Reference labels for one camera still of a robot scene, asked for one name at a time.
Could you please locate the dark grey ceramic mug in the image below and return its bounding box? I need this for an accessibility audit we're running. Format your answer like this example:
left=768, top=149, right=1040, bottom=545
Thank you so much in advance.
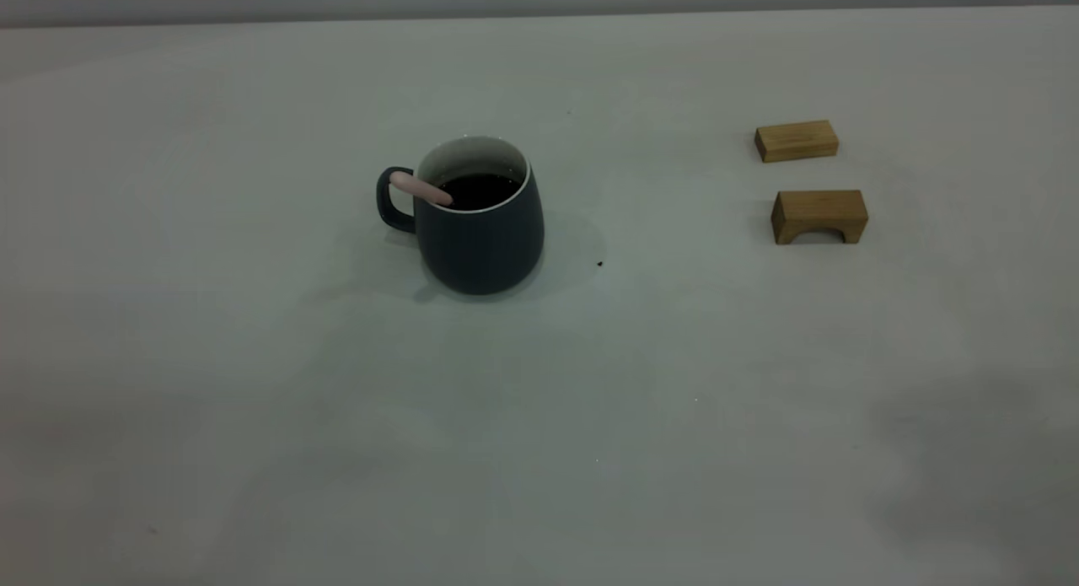
left=376, top=136, right=545, bottom=297

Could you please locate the pink handled metal spoon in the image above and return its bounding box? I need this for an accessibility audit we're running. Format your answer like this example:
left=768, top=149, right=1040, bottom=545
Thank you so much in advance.
left=389, top=171, right=454, bottom=208

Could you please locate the arched wooden block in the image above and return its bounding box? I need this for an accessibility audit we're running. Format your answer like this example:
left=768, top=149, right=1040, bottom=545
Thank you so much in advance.
left=771, top=190, right=869, bottom=245

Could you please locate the flat rectangular wooden block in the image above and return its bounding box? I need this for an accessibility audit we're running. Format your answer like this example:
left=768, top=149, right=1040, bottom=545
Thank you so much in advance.
left=754, top=120, right=840, bottom=164

